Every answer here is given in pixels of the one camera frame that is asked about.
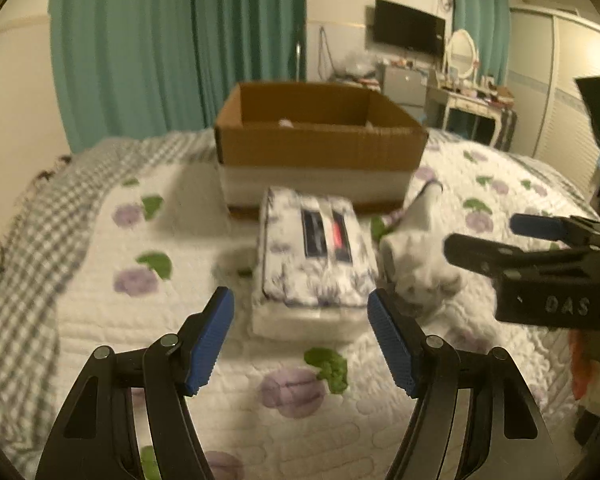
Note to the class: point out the pile of plastic bags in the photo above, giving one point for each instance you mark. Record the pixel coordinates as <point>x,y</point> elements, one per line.
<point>355,66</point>

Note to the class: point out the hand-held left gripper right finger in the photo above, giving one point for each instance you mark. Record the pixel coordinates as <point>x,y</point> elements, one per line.
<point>391,341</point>

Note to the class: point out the white quilt with purple flowers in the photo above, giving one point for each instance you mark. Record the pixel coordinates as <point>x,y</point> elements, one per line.
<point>190,280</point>

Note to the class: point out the small white soft item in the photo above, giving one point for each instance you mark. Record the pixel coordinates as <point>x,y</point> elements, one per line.
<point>285,122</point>

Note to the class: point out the white sliding wardrobe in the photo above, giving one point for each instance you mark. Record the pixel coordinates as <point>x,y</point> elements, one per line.
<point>555,90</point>

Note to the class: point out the grey checked blanket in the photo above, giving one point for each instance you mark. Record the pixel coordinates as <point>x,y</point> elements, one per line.
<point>35,240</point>

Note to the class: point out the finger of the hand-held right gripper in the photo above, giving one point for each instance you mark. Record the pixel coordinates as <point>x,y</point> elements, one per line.
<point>537,225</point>
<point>480,254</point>

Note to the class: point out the oval white vanity mirror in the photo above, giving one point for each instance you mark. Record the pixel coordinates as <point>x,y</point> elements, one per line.
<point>461,52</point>

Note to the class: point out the small grey fridge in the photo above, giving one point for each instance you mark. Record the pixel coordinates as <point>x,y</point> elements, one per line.
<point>405,87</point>

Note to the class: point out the wide green curtain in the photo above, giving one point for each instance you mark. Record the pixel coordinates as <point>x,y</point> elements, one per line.
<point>145,45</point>

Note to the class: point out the floral tissue pack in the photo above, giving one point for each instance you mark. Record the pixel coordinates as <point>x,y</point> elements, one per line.
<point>312,250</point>

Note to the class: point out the white dressing table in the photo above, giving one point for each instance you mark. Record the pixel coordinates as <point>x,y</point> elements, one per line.
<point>462,105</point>

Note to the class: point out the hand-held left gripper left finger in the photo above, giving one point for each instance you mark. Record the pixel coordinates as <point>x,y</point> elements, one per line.
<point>211,336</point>

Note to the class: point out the black wall television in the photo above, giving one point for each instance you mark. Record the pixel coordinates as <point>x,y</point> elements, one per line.
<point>409,27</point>

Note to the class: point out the narrow green curtain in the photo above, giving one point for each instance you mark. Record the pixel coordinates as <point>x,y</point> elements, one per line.
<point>480,15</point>

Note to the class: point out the brown cardboard box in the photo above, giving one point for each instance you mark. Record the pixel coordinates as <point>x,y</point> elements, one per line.
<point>320,160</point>

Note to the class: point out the white plush toy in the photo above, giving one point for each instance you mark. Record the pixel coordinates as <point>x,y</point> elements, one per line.
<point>420,255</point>

